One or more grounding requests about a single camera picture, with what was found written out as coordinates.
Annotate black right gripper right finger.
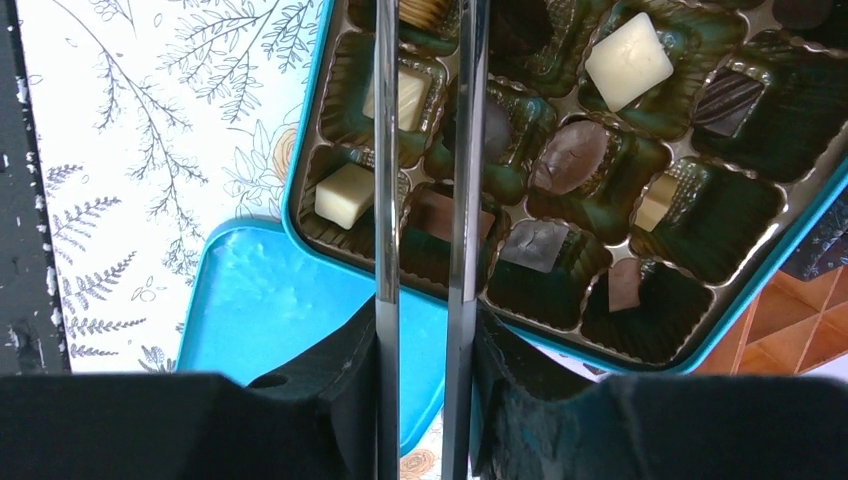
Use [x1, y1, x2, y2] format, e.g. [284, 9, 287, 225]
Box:
[473, 307, 847, 479]

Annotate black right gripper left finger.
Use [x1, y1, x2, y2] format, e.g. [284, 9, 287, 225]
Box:
[1, 301, 378, 479]

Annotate teal box lid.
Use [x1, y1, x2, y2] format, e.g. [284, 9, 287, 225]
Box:
[176, 219, 447, 455]

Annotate teal chocolate box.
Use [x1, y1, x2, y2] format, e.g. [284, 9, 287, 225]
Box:
[285, 1, 847, 372]

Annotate metal serving tongs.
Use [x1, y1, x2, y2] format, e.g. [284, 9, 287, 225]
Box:
[373, 1, 489, 479]

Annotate wooden compartment tray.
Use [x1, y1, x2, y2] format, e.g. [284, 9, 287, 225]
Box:
[694, 267, 847, 378]

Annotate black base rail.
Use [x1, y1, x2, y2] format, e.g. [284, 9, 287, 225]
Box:
[1, 1, 70, 375]

